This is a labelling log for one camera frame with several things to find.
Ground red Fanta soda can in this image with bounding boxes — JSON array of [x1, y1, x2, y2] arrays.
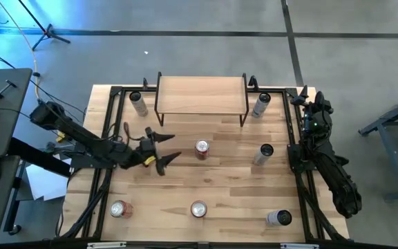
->
[[194, 138, 211, 161], [190, 200, 209, 219], [109, 199, 134, 219]]

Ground grey metal table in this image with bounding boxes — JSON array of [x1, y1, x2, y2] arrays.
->
[[357, 89, 398, 202]]

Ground black tripod stand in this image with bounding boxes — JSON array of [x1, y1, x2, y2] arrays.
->
[[17, 0, 71, 52]]

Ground wooden shelf with black legs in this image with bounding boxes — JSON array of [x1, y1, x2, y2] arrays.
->
[[153, 71, 250, 128]]

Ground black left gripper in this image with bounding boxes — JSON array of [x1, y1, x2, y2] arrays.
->
[[121, 127, 182, 176]]

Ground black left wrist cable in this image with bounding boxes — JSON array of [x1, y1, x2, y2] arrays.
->
[[122, 121, 146, 142]]

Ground black metal table frame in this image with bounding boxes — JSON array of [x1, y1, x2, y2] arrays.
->
[[55, 84, 350, 245]]

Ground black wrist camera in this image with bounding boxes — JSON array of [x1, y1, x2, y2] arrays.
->
[[304, 116, 324, 136], [139, 136, 157, 153]]

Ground white paper sheets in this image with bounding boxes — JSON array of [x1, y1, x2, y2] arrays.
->
[[25, 157, 73, 202]]

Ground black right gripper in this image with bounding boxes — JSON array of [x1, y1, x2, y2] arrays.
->
[[290, 84, 334, 120]]

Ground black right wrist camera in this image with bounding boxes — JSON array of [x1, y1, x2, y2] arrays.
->
[[304, 116, 324, 136]]

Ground silver bracket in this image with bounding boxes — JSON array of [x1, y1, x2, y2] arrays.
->
[[279, 242, 320, 249], [86, 241, 128, 249]]

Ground yellow cable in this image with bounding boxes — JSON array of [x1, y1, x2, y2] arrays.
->
[[0, 0, 69, 143]]

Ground black desk base beam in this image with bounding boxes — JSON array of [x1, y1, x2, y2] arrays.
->
[[7, 137, 73, 178]]

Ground slim white Celsius can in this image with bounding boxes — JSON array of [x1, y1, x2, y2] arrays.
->
[[252, 143, 275, 167], [265, 209, 293, 228], [252, 92, 272, 119], [129, 91, 149, 118]]

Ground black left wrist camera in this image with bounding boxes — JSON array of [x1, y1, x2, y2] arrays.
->
[[139, 136, 157, 153]]

